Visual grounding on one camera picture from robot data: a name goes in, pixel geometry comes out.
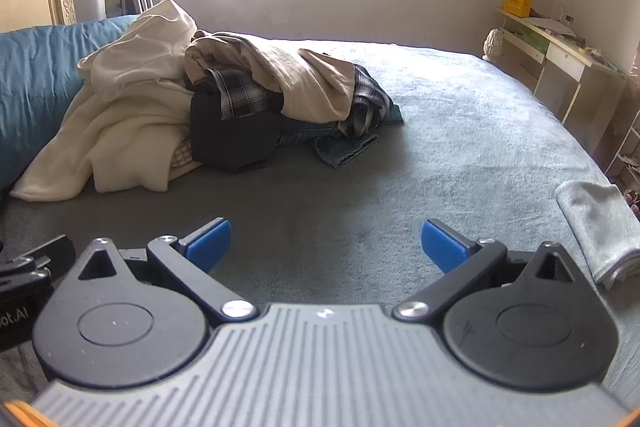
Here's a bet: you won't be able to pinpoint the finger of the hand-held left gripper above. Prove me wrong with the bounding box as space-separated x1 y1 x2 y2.
0 234 77 280

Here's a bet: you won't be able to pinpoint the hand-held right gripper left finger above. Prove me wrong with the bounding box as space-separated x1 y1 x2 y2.
77 217 258 323

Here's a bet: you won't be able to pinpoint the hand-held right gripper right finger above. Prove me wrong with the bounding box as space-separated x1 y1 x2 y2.
392 218 583 323

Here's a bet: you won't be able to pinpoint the beige pants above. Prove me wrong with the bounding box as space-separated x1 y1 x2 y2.
184 32 358 135

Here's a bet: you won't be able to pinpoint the beige checked cloth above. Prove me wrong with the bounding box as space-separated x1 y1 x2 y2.
169 138 202 171

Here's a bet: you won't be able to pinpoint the black garment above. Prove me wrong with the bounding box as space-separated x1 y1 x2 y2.
189 89 286 174

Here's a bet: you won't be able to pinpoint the grey bed cover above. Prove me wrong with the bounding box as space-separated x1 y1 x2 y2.
0 38 640 408

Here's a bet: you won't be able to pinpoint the blue jeans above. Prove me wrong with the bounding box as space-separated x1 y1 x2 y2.
275 119 381 169

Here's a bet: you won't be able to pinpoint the cream fleece blanket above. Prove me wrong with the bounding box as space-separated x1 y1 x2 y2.
10 79 201 202

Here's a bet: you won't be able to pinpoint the plaid shirt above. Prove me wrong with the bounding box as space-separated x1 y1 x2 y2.
215 64 393 138

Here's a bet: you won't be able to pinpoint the grey folded towel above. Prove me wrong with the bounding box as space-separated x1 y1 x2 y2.
555 179 640 290

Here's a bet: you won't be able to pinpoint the blue duvet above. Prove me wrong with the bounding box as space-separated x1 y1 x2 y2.
0 14 138 192

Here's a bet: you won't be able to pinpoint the white sweatshirt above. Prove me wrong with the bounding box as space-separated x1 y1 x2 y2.
77 0 198 105

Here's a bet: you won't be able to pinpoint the cream bedpost finial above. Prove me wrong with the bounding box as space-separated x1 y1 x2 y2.
482 28 503 61

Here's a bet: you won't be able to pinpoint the white wire shoe rack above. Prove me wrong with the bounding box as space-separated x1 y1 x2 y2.
602 107 640 218

